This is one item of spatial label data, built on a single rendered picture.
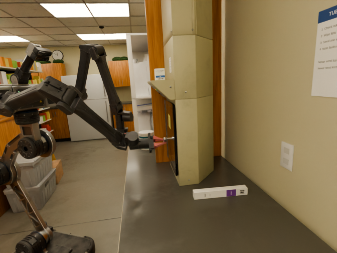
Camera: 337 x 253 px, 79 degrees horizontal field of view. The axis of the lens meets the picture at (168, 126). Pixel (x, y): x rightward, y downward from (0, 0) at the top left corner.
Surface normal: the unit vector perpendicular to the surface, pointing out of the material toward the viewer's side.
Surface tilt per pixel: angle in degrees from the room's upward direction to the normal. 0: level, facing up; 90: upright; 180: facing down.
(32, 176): 95
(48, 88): 64
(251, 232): 0
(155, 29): 90
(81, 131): 90
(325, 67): 90
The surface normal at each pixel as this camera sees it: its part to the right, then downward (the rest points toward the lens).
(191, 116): 0.15, 0.20
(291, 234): -0.05, -0.98
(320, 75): -0.99, 0.08
